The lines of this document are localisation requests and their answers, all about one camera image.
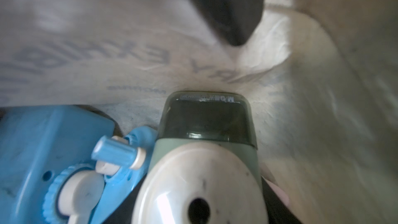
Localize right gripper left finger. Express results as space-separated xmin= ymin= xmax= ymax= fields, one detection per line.
xmin=194 ymin=0 xmax=264 ymax=46

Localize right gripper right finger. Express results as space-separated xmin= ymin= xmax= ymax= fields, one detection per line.
xmin=261 ymin=177 xmax=302 ymax=224

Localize olive green pencil sharpener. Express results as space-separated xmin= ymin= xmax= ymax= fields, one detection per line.
xmin=132 ymin=91 xmax=268 ymax=224

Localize cream tote bag green handles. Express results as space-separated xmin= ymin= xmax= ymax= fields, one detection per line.
xmin=1 ymin=0 xmax=398 ymax=224

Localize blue pencil sharpener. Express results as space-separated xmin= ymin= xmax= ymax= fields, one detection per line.
xmin=1 ymin=105 xmax=157 ymax=224

